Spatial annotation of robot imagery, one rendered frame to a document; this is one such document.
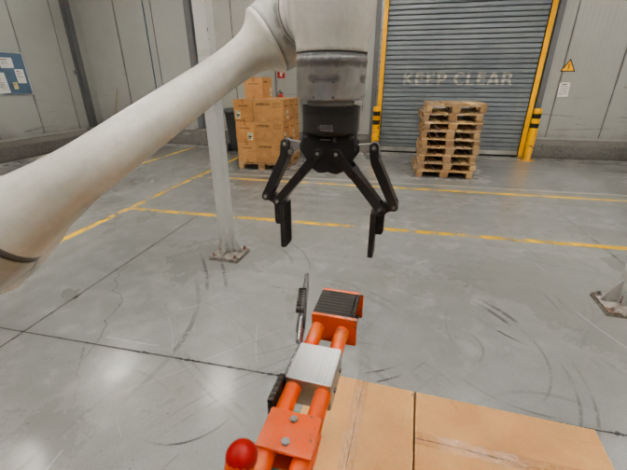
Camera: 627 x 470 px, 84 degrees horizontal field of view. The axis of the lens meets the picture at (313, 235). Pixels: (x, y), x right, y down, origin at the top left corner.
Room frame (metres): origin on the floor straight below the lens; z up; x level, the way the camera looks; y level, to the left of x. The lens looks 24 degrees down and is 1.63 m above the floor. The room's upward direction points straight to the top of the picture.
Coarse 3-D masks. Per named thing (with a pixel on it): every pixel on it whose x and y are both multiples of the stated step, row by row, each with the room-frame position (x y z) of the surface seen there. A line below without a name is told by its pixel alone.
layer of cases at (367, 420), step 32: (352, 384) 1.02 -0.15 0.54; (352, 416) 0.88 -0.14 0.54; (384, 416) 0.88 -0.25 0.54; (416, 416) 0.88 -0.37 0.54; (448, 416) 0.88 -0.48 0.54; (480, 416) 0.88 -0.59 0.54; (512, 416) 0.88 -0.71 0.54; (320, 448) 0.76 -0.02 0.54; (352, 448) 0.76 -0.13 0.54; (384, 448) 0.76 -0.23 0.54; (416, 448) 0.76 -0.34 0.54; (448, 448) 0.76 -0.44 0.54; (480, 448) 0.76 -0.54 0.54; (512, 448) 0.76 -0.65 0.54; (544, 448) 0.76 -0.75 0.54; (576, 448) 0.76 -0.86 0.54
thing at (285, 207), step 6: (282, 204) 0.50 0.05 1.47; (288, 204) 0.51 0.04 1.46; (282, 210) 0.50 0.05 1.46; (288, 210) 0.51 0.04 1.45; (282, 216) 0.50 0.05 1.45; (288, 216) 0.51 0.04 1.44; (282, 222) 0.50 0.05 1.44; (288, 222) 0.51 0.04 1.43; (282, 228) 0.50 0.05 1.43; (288, 228) 0.51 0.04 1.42; (282, 234) 0.50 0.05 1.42; (288, 234) 0.51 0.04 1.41; (282, 240) 0.50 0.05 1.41; (288, 240) 0.51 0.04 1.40; (282, 246) 0.50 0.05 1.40
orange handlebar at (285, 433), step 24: (312, 336) 0.43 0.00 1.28; (336, 336) 0.43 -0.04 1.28; (288, 384) 0.33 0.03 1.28; (288, 408) 0.30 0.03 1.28; (312, 408) 0.30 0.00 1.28; (264, 432) 0.26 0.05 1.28; (288, 432) 0.26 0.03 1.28; (312, 432) 0.26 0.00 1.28; (264, 456) 0.24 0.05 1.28; (288, 456) 0.25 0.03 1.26; (312, 456) 0.24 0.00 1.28
